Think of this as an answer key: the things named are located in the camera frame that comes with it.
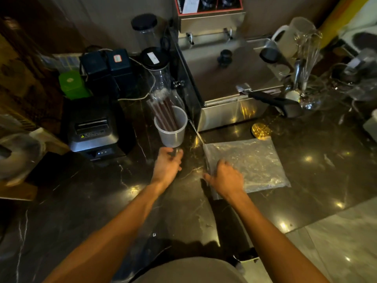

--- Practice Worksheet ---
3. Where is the person's right hand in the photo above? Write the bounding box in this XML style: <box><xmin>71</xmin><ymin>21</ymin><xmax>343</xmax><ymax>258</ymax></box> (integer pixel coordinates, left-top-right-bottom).
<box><xmin>203</xmin><ymin>160</ymin><xmax>245</xmax><ymax>201</ymax></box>

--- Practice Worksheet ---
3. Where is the person's left hand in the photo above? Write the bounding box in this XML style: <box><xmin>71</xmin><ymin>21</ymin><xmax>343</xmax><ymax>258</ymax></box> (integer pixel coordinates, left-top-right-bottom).
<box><xmin>151</xmin><ymin>147</ymin><xmax>184</xmax><ymax>189</ymax></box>

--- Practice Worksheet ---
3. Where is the person's right forearm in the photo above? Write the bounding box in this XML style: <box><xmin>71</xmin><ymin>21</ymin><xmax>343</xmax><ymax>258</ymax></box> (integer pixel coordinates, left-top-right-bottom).
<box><xmin>225</xmin><ymin>191</ymin><xmax>330</xmax><ymax>283</ymax></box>

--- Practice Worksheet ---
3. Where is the person's left forearm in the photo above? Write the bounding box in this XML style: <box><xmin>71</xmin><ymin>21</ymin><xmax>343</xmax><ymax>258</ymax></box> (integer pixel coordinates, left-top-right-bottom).
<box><xmin>41</xmin><ymin>181</ymin><xmax>171</xmax><ymax>283</ymax></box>

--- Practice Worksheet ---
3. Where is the translucent plastic cup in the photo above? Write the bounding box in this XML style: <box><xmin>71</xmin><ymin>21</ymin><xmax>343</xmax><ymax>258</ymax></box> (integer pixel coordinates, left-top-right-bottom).
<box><xmin>154</xmin><ymin>106</ymin><xmax>189</xmax><ymax>148</ymax></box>

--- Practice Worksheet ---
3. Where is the bundle of brown straws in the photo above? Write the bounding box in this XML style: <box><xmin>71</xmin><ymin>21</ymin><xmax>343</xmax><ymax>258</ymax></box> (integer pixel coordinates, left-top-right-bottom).
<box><xmin>147</xmin><ymin>88</ymin><xmax>179</xmax><ymax>132</ymax></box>

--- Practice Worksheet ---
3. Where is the round gold lid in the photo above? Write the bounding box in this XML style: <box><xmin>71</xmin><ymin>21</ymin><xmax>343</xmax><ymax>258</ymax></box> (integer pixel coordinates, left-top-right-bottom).
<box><xmin>251</xmin><ymin>123</ymin><xmax>272</xmax><ymax>141</ymax></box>

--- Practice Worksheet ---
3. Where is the person's shoe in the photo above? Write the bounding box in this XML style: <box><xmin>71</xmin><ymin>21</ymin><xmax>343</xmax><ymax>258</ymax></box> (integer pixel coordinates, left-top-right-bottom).
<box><xmin>233</xmin><ymin>247</ymin><xmax>260</xmax><ymax>263</ymax></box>

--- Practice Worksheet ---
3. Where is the glass jar white label lid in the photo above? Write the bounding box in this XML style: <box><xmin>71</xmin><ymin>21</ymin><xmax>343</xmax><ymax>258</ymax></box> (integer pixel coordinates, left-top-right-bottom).
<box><xmin>140</xmin><ymin>47</ymin><xmax>185</xmax><ymax>111</ymax></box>

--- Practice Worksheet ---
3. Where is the black receipt printer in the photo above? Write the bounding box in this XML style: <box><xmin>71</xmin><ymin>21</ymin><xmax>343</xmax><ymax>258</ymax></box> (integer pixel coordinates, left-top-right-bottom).
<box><xmin>62</xmin><ymin>96</ymin><xmax>136</xmax><ymax>161</ymax></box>

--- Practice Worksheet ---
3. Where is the person's grey shirt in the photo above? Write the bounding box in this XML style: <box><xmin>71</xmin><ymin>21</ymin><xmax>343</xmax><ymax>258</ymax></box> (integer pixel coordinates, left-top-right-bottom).
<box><xmin>132</xmin><ymin>256</ymin><xmax>248</xmax><ymax>283</ymax></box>

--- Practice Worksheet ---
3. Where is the stainless steel deep fryer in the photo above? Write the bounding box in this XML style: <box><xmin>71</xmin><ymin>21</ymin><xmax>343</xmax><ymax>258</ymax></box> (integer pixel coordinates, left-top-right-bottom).
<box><xmin>168</xmin><ymin>0</ymin><xmax>285</xmax><ymax>133</ymax></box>

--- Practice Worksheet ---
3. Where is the black fryer lid knob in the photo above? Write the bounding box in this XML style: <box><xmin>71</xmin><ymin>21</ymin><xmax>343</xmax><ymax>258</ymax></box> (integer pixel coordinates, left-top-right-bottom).
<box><xmin>217</xmin><ymin>49</ymin><xmax>233</xmax><ymax>67</ymax></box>

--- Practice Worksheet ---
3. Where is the black power adapter red label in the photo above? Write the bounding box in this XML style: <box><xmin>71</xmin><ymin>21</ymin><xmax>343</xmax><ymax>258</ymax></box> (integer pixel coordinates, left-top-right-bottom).
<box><xmin>105</xmin><ymin>49</ymin><xmax>133</xmax><ymax>83</ymax></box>

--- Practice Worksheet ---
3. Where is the green box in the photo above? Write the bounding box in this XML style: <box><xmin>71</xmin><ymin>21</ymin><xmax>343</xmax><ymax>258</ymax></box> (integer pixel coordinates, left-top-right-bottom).
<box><xmin>58</xmin><ymin>71</ymin><xmax>92</xmax><ymax>100</ymax></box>

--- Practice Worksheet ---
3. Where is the glass utensil holder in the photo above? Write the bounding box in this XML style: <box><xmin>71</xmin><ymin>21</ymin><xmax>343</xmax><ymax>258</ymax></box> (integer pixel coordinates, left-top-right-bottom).
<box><xmin>299</xmin><ymin>74</ymin><xmax>328</xmax><ymax>112</ymax></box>

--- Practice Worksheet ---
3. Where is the glass jar plain black lid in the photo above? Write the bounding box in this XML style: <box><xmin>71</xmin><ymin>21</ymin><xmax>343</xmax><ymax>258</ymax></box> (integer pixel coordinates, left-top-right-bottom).
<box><xmin>131</xmin><ymin>13</ymin><xmax>167</xmax><ymax>52</ymax></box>

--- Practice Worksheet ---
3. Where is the black measuring cup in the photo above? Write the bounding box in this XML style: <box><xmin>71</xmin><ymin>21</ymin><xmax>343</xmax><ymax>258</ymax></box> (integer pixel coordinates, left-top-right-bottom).
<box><xmin>259</xmin><ymin>46</ymin><xmax>295</xmax><ymax>74</ymax></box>

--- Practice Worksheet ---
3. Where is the metal whisk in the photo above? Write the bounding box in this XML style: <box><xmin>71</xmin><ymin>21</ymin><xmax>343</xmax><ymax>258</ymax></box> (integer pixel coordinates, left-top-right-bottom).
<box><xmin>293</xmin><ymin>29</ymin><xmax>323</xmax><ymax>93</ymax></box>

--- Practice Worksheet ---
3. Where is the clear plastic bag with bowl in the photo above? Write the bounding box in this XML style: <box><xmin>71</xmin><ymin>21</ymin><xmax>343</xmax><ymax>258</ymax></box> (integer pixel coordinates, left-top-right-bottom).
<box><xmin>0</xmin><ymin>114</ymin><xmax>47</xmax><ymax>187</ymax></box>

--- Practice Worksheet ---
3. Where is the white plastic jug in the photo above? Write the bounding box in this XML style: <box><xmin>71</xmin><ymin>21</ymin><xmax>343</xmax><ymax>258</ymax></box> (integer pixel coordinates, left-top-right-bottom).
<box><xmin>271</xmin><ymin>17</ymin><xmax>317</xmax><ymax>60</ymax></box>

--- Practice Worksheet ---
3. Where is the white container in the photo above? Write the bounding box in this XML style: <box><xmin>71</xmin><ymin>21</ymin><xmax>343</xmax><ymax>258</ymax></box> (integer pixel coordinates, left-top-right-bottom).
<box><xmin>362</xmin><ymin>109</ymin><xmax>377</xmax><ymax>142</ymax></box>

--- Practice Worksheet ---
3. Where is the black and silver appliance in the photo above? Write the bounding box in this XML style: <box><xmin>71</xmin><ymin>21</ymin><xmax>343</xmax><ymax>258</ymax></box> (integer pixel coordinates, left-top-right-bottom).
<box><xmin>330</xmin><ymin>32</ymin><xmax>377</xmax><ymax>101</ymax></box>

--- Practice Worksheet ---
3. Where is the yellow pole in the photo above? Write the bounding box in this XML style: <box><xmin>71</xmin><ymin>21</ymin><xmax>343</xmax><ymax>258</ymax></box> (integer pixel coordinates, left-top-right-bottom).
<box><xmin>318</xmin><ymin>0</ymin><xmax>372</xmax><ymax>50</ymax></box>

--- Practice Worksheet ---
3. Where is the white cable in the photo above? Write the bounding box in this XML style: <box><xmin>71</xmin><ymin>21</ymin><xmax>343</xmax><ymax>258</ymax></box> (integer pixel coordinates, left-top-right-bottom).
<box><xmin>117</xmin><ymin>56</ymin><xmax>156</xmax><ymax>101</ymax></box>

